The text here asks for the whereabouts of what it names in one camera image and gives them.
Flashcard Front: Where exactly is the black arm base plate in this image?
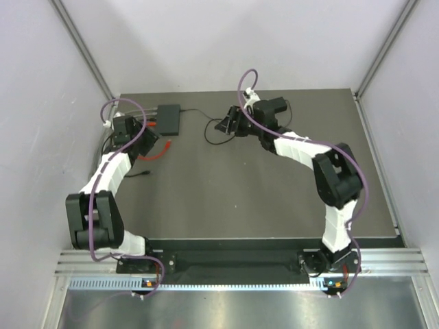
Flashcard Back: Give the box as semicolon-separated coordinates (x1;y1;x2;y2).
115;239;363;275

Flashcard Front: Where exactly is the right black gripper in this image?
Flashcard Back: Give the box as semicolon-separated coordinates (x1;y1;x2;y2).
214;106;263;138

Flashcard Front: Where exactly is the aluminium frame rail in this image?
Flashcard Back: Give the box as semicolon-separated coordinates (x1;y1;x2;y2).
55;248;428;280

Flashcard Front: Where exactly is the thin black power cord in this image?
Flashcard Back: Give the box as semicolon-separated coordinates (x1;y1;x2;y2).
180;102;293;146

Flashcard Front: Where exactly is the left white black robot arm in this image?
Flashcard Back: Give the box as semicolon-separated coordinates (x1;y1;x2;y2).
65;115;160;272

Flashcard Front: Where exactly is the grey slotted cable duct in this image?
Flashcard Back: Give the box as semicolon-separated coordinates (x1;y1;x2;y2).
69;277;342;291

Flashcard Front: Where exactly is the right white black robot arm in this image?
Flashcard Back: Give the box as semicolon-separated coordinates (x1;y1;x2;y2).
215;97;363;277

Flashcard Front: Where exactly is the black network switch box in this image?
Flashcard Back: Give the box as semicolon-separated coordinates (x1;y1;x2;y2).
155;104;181;136

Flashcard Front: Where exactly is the black power adapter brick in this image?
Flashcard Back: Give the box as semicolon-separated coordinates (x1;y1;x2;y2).
270;97;288;114

